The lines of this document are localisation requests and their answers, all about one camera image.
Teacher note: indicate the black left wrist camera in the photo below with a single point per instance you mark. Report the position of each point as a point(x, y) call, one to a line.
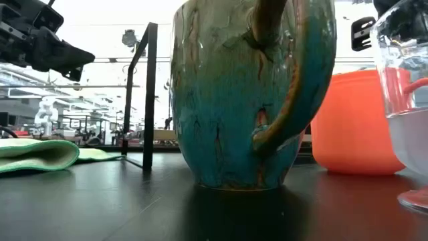
point(48, 18)

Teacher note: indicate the orange plastic mug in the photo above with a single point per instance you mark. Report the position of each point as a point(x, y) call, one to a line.
point(347, 127)

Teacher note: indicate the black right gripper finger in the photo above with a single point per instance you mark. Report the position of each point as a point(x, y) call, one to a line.
point(362, 33)

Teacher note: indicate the green microfiber cloth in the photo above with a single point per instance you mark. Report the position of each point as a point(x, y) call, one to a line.
point(33, 155)

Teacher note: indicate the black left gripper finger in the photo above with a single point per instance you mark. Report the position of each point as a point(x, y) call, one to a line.
point(63, 55)
point(75, 73)

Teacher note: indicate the clear stemmed glass goblet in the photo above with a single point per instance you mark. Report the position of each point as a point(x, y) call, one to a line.
point(411, 140)

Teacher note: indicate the teal glazed ceramic mug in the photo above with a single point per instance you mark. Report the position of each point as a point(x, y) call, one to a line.
point(217, 117)

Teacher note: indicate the white robot figure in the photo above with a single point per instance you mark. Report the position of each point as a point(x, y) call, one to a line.
point(46, 115)

